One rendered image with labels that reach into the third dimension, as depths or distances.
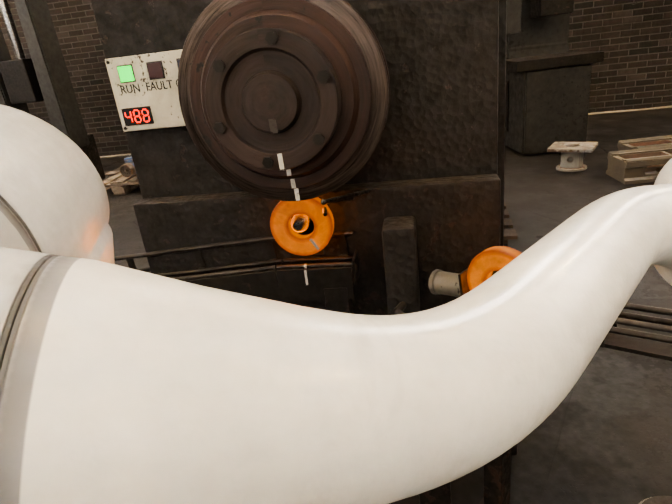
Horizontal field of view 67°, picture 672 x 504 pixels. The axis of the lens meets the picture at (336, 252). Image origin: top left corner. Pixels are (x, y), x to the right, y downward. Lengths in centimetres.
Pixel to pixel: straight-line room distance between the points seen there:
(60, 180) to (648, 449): 176
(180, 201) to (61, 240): 116
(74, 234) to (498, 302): 21
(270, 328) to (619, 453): 171
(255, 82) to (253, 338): 95
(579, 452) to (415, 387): 164
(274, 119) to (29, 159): 83
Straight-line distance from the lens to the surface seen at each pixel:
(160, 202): 145
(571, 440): 183
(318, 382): 15
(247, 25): 114
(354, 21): 113
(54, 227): 27
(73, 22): 867
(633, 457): 183
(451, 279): 118
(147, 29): 144
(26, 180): 27
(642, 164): 444
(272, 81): 107
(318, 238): 124
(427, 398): 17
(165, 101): 141
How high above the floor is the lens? 121
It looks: 22 degrees down
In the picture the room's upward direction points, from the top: 7 degrees counter-clockwise
